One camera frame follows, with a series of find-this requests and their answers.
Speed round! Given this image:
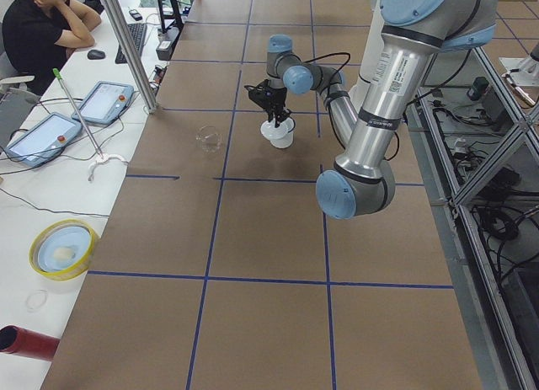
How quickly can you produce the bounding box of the near teach pendant tablet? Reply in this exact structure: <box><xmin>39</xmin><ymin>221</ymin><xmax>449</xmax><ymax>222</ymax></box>
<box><xmin>5</xmin><ymin>112</ymin><xmax>82</xmax><ymax>168</ymax></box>

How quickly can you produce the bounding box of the aluminium frame post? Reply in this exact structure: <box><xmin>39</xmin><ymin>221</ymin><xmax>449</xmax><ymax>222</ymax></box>
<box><xmin>101</xmin><ymin>0</ymin><xmax>157</xmax><ymax>114</ymax></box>

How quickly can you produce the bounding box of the far teach pendant tablet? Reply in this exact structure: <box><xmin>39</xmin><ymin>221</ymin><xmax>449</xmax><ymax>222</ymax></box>
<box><xmin>77</xmin><ymin>81</ymin><xmax>134</xmax><ymax>126</ymax></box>

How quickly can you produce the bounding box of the seated person in black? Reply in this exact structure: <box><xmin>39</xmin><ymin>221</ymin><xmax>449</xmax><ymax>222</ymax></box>
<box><xmin>3</xmin><ymin>0</ymin><xmax>101</xmax><ymax>95</ymax></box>

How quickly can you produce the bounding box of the yellow tape roll with bowl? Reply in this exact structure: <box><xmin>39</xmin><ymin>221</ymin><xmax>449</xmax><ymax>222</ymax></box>
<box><xmin>29</xmin><ymin>219</ymin><xmax>99</xmax><ymax>281</ymax></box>

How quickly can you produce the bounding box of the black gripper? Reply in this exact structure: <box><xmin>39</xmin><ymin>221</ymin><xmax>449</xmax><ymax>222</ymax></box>
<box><xmin>246</xmin><ymin>79</ymin><xmax>291</xmax><ymax>128</ymax></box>

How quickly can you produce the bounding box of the white ceramic lid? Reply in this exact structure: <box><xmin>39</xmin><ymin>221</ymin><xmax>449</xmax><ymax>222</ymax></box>
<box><xmin>260</xmin><ymin>120</ymin><xmax>295</xmax><ymax>142</ymax></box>

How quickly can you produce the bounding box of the clear glass funnel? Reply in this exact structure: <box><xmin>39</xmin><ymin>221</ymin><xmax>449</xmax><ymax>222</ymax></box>
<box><xmin>196</xmin><ymin>126</ymin><xmax>222</xmax><ymax>153</ymax></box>

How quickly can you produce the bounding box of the black keyboard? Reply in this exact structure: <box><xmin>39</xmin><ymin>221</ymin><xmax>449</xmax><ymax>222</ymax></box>
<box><xmin>115</xmin><ymin>23</ymin><xmax>148</xmax><ymax>65</ymax></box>

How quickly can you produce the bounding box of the red cylinder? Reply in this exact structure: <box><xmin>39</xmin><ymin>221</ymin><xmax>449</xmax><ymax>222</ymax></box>
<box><xmin>1</xmin><ymin>325</ymin><xmax>60</xmax><ymax>361</ymax></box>

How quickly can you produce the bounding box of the black computer mouse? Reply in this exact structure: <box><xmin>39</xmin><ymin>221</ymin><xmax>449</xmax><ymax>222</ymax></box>
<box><xmin>87</xmin><ymin>49</ymin><xmax>106</xmax><ymax>60</ymax></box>

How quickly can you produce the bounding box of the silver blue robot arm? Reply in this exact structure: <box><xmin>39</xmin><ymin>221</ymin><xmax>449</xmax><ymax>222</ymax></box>
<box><xmin>246</xmin><ymin>0</ymin><xmax>498</xmax><ymax>219</ymax></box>

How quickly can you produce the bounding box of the white blue patterned mug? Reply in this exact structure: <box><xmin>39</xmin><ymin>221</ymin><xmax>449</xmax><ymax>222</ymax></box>
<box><xmin>269</xmin><ymin>129</ymin><xmax>294</xmax><ymax>149</ymax></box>

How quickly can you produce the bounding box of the teach pendant tablet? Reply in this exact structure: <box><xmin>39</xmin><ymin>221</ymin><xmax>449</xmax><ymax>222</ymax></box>
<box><xmin>77</xmin><ymin>81</ymin><xmax>134</xmax><ymax>126</ymax></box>
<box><xmin>5</xmin><ymin>112</ymin><xmax>82</xmax><ymax>168</ymax></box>

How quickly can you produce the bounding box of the green tipped grabber stick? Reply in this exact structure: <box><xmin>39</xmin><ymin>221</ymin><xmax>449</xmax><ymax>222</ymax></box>
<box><xmin>52</xmin><ymin>67</ymin><xmax>128</xmax><ymax>182</ymax></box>

